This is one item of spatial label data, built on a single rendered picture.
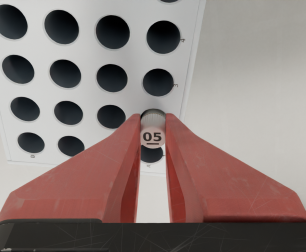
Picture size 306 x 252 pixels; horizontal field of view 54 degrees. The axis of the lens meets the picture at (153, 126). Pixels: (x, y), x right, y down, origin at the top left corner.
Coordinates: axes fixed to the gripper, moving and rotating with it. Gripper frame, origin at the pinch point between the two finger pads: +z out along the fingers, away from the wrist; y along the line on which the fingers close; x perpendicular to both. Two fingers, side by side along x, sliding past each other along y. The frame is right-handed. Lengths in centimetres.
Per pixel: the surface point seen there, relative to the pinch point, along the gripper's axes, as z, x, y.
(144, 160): 1.5, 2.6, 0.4
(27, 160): 1.5, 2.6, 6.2
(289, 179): 4.8, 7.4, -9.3
